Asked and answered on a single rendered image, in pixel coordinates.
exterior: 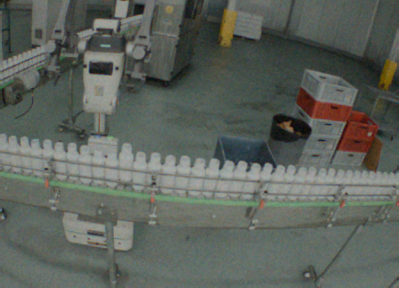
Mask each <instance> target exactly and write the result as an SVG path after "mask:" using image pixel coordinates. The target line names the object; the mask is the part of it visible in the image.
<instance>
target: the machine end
mask: <svg viewBox="0 0 399 288"><path fill-rule="evenodd" d="M203 4H204V0H157V1H156V6H155V8H154V20H153V23H152V28H151V36H154V39H153V46H152V52H151V57H150V61H149V62H145V63H144V65H143V67H142V74H143V73H145V74H146V76H147V77H150V78H159V79H163V80H165V81H166V82H165V84H162V86H169V84H167V82H168V81H170V80H171V79H172V78H173V77H174V76H175V75H181V73H180V72H179V71H180V70H182V69H183V68H184V67H185V66H190V65H189V64H188V62H189V61H191V60H192V58H193V55H194V54H195V53H194V48H195V44H196V39H197V35H198V34H199V32H198V31H199V28H201V27H202V26H201V25H200V20H201V19H202V17H201V15H202V12H203ZM116 5H117V0H113V6H112V11H111V15H110V18H111V19H112V20H115V21H117V20H123V19H128V18H131V17H134V16H138V15H141V14H143V11H144V6H145V5H146V0H129V4H128V12H127V14H126V18H120V17H114V15H115V7H116ZM132 62H133V57H128V67H127V70H126V71H131V66H132Z"/></svg>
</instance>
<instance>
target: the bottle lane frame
mask: <svg viewBox="0 0 399 288"><path fill-rule="evenodd" d="M59 180H60V179H58V181H57V182H56V181H52V179H50V183H51V188H52V194H53V199H54V197H55V195H56V194H57V193H56V192H55V187H58V189H59V193H58V194H57V195H59V196H60V199H61V200H60V201H59V202H58V205H57V208H58V209H57V210H58V211H62V212H69V213H72V214H81V215H83V216H92V217H94V218H96V209H97V208H98V207H102V208H109V209H115V210H116V211H117V212H118V217H117V220H118V221H129V222H133V223H145V224H148V225H149V213H150V207H151V205H150V201H151V194H144V193H143V192H141V193H134V190H133V191H132V192H126V189H124V191H123V192H122V191H120V190H117V188H116V187H115V189H114V190H111V189H108V187H107V188H106V189H103V188H101V187H99V186H98V187H91V185H90V186H85V185H83V183H82V184H81V185H76V184H75V182H74V183H73V184H70V183H68V182H67V181H66V182H60V181H59ZM43 181H44V178H43V179H40V178H37V176H36V177H30V176H28V177H25V176H23V173H22V175H21V176H20V175H18V174H16V172H15V173H14V174H12V173H9V171H8V173H4V172H3V171H1V172H0V200H2V201H8V202H17V203H18V204H26V205H28V206H35V207H38V208H45V209H49V210H51V203H50V202H49V201H50V197H49V192H48V187H47V186H45V183H43ZM276 201H277V200H276ZM155 202H158V207H157V208H155V209H157V213H156V215H157V217H155V221H156V223H155V224H154V225H161V226H178V227H189V228H219V229H247V230H248V225H250V220H251V218H252V216H253V215H254V211H255V209H256V208H257V207H258V205H259V203H260V202H256V201H255V200H254V201H253V202H249V201H248V200H246V201H237V202H235V201H232V200H231V198H230V200H229V201H224V200H223V199H222V198H221V200H215V198H214V197H213V200H211V199H206V198H205V197H204V199H200V198H197V197H196V196H195V198H188V197H187V196H186V197H180V196H179V195H177V196H170V194H168V196H165V195H160V193H159V195H156V196H155ZM347 203H348V205H347V206H346V204H344V206H343V208H342V209H339V211H338V212H337V214H336V216H335V221H334V222H333V223H332V226H352V225H363V224H365V222H366V221H367V219H368V218H369V217H370V216H374V215H375V216H379V219H378V221H377V222H376V223H375V224H378V223H381V220H382V219H383V218H384V217H385V215H386V214H387V213H388V212H389V210H390V209H391V208H392V205H394V202H393V201H391V202H390V201H388V202H387V201H384V202H382V201H380V202H369V201H367V202H350V201H349V202H347ZM339 204H340V202H334V201H333V202H329V201H328V202H323V201H322V202H311V201H310V202H278V201H277V202H270V200H269V202H268V203H267V205H266V206H264V207H263V208H262V209H260V211H259V213H258V215H257V217H256V218H257V220H258V221H257V223H256V225H255V228H254V229H261V230H263V229H284V228H287V229H292V228H308V227H311V228H315V227H323V226H324V227H326V223H329V222H328V218H327V217H328V215H329V214H331V212H330V211H331V210H332V208H337V207H338V205H339ZM387 206H389V207H388V209H387V213H386V212H385V214H384V215H383V218H382V213H383V212H384V211H386V207H387ZM389 216H390V217H389V218H387V222H397V221H399V204H398V205H397V206H395V207H394V209H393V210H392V211H391V212H390V215H389ZM387 222H386V223H387Z"/></svg>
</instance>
